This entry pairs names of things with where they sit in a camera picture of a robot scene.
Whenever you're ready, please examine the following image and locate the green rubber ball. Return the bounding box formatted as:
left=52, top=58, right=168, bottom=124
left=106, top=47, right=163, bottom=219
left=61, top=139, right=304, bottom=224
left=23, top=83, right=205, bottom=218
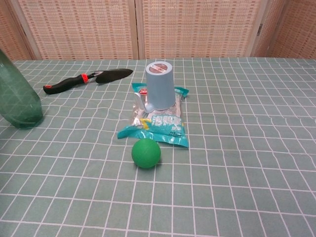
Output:
left=131, top=138, right=161, bottom=169

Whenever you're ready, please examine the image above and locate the green checked tablecloth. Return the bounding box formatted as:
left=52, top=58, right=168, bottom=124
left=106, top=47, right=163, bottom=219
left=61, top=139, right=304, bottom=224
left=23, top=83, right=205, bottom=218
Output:
left=0, top=57, right=316, bottom=237

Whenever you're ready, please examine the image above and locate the teal snack bag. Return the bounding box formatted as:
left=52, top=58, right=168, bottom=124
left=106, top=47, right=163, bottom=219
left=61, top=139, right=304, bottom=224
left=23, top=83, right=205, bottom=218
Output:
left=117, top=82, right=190, bottom=148

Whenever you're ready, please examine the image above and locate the bamboo folding screen panel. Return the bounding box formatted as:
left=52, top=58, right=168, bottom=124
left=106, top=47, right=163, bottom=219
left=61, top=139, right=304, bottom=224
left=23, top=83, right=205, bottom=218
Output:
left=251, top=0, right=316, bottom=60
left=0, top=4, right=33, bottom=61
left=4, top=0, right=139, bottom=60
left=135, top=0, right=269, bottom=60

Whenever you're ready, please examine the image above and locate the green translucent bottle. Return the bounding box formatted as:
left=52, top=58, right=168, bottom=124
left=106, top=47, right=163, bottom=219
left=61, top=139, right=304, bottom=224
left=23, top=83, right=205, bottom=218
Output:
left=0, top=48, right=44, bottom=129

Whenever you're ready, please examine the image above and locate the light blue plastic cup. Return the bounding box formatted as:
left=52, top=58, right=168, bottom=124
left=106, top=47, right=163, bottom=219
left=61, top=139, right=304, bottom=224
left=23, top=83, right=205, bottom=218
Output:
left=134, top=61, right=175, bottom=114

